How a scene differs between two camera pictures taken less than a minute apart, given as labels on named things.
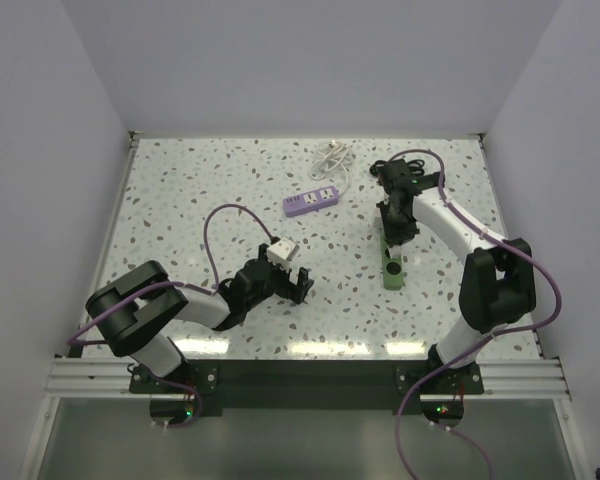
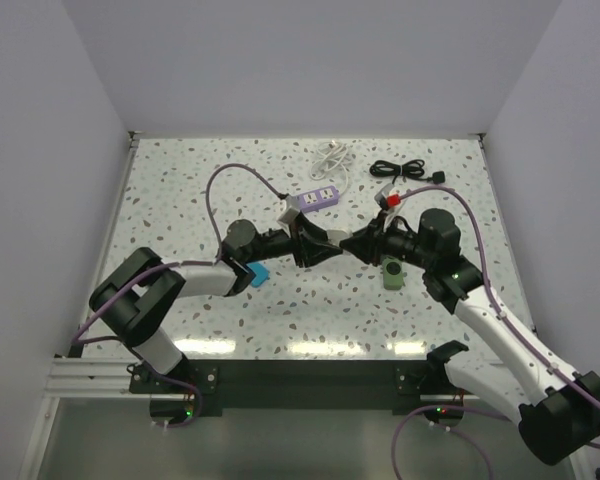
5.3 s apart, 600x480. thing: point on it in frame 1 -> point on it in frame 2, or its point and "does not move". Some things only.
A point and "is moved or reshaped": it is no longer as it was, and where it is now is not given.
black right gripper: [399, 236] -> [370, 244]
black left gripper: [290, 289] -> [305, 237]
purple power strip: [310, 201] does not move
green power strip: [392, 268] does not move
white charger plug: [395, 251] is moved or reshaped
